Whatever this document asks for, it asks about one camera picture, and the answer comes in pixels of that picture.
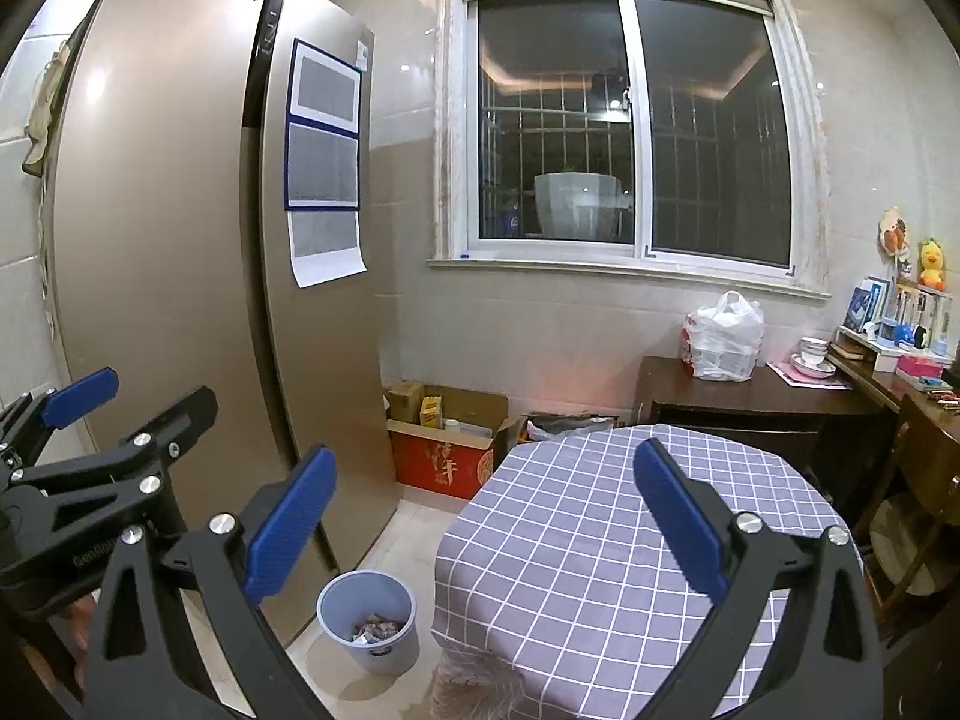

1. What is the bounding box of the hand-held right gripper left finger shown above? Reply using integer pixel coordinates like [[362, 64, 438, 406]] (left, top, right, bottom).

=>
[[79, 444, 338, 720]]

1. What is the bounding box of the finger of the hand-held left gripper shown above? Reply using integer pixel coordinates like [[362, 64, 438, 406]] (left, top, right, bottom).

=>
[[15, 386, 220, 533], [0, 367, 121, 473]]

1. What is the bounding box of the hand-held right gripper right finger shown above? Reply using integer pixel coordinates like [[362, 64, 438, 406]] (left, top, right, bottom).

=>
[[632, 436, 886, 720]]

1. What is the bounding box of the large red snack bag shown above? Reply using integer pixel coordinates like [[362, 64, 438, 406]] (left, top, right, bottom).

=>
[[352, 615, 402, 644]]

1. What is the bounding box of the blue plastic trash bin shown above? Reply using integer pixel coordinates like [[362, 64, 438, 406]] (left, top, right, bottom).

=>
[[316, 570, 419, 674]]

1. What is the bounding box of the person's left hand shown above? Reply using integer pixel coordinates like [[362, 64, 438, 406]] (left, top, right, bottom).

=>
[[67, 600, 95, 661]]

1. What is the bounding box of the purple checked tablecloth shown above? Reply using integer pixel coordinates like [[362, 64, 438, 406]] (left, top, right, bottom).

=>
[[431, 424, 863, 720]]

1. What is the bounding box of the brown printed cardboard box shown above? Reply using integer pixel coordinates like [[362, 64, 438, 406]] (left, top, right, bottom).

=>
[[525, 412, 623, 443]]

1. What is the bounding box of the dark wooden cabinet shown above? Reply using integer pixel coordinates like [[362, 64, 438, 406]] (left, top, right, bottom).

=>
[[634, 355, 893, 511]]

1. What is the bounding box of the red cardboard box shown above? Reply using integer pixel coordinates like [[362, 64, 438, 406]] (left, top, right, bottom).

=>
[[386, 382, 526, 502]]

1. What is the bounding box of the small brown carton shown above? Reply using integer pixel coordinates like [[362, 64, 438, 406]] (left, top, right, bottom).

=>
[[386, 382, 426, 425]]

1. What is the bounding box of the champagne double-door refrigerator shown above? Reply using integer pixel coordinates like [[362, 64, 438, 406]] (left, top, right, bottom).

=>
[[49, 0, 402, 646]]

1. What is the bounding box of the pink paper mat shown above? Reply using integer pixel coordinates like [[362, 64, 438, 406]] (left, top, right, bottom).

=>
[[766, 360, 852, 391]]

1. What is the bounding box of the white plastic shopping bag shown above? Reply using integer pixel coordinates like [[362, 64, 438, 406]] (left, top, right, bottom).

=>
[[681, 290, 766, 382]]

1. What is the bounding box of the round pale cushion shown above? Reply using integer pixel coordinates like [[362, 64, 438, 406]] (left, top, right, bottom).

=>
[[870, 495, 938, 586]]

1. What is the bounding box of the brown wooden desk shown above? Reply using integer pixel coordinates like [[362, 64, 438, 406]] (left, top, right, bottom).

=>
[[829, 345, 960, 428]]

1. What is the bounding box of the wooden chair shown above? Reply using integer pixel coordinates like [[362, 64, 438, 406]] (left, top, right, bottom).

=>
[[855, 394, 960, 631]]

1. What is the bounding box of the beige hanging cloth bag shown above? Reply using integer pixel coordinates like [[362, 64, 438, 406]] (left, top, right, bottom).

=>
[[21, 45, 68, 177]]

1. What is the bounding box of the blue book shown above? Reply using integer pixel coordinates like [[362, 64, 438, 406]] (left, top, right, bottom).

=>
[[846, 277, 893, 331]]

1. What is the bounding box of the white flower pot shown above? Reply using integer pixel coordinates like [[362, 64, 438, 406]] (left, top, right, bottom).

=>
[[534, 171, 623, 239]]

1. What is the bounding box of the yellow duck plush toy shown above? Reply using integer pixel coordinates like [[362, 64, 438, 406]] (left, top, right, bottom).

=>
[[916, 238, 947, 290]]

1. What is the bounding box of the white-framed sliding window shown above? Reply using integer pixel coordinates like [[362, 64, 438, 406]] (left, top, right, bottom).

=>
[[427, 0, 833, 301]]

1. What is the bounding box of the round cartoon wall decoration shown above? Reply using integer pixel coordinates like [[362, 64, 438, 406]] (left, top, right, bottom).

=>
[[877, 206, 912, 252]]

